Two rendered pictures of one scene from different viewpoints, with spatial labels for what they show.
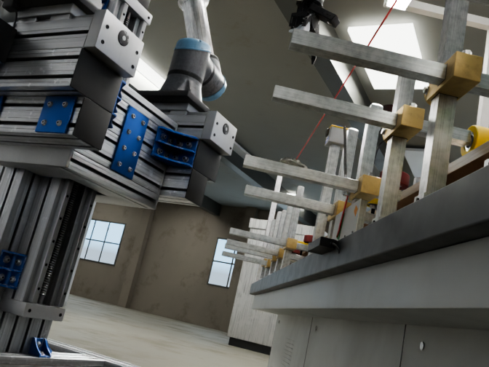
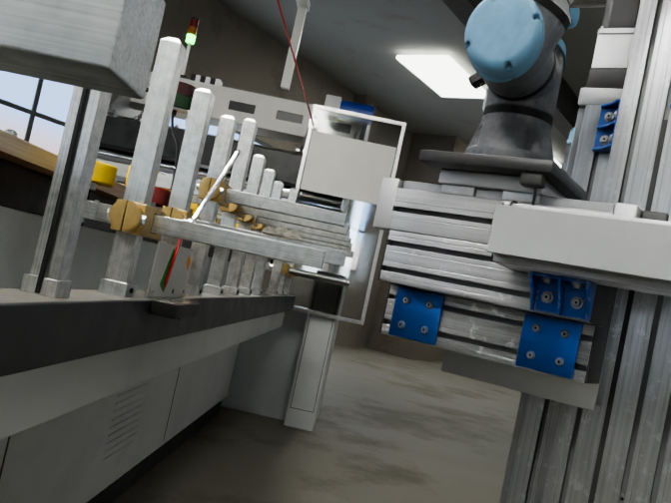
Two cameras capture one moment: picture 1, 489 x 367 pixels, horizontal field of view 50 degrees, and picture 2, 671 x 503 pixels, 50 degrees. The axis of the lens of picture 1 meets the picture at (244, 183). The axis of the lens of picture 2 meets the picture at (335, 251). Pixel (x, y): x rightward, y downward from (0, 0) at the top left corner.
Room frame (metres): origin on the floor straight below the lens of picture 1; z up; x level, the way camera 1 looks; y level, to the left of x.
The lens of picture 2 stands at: (2.81, 0.10, 0.78)
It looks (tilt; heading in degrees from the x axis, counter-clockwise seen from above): 3 degrees up; 184
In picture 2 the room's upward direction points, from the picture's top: 12 degrees clockwise
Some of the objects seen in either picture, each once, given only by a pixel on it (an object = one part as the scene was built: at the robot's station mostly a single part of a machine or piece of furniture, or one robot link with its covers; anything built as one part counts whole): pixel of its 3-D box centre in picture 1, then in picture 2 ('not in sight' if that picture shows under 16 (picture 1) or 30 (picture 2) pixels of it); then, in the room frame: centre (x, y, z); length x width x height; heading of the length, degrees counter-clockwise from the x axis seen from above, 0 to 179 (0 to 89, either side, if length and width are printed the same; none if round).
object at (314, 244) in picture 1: (323, 247); (177, 312); (1.49, -0.26, 0.68); 0.22 x 0.05 x 0.05; 1
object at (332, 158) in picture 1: (324, 201); (85, 120); (1.93, -0.31, 0.93); 0.05 x 0.04 x 0.45; 1
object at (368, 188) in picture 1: (364, 190); (177, 223); (1.39, -0.33, 0.85); 0.13 x 0.06 x 0.05; 1
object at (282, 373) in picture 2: not in sight; (216, 234); (-1.46, -0.94, 0.95); 1.65 x 0.70 x 1.90; 91
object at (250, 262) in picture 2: not in sight; (255, 239); (0.42, -0.35, 0.89); 0.03 x 0.03 x 0.48; 1
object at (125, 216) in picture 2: (339, 212); (137, 220); (1.64, -0.32, 0.83); 0.13 x 0.06 x 0.05; 1
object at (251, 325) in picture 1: (287, 292); not in sight; (8.90, -1.11, 1.01); 1.57 x 1.20 x 2.02; 153
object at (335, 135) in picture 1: (336, 138); not in sight; (1.93, -0.31, 1.18); 0.07 x 0.07 x 0.08; 1
